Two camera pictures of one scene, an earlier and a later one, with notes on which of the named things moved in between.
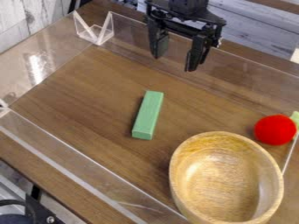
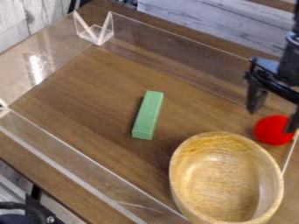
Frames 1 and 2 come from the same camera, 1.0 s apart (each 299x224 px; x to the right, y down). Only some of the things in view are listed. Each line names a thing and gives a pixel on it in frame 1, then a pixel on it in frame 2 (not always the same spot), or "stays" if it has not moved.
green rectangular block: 145,120 stays
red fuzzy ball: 275,129 stays
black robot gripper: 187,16 → 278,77
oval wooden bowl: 225,178 stays
